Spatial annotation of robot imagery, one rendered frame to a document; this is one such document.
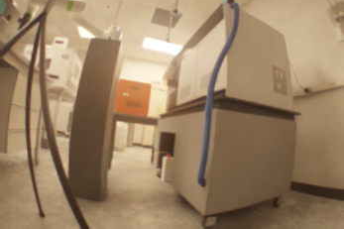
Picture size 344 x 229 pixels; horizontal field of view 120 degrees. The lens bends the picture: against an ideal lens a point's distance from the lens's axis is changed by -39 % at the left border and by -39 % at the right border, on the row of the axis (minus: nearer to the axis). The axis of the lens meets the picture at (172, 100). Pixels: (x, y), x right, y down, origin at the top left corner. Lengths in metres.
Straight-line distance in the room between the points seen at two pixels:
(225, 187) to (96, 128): 0.84
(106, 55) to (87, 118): 0.46
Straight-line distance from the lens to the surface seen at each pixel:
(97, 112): 1.11
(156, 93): 4.94
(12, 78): 1.41
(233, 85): 0.92
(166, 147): 1.83
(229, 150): 0.86
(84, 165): 1.16
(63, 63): 2.38
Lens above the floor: 0.55
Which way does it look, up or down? 11 degrees up
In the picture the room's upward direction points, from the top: 6 degrees clockwise
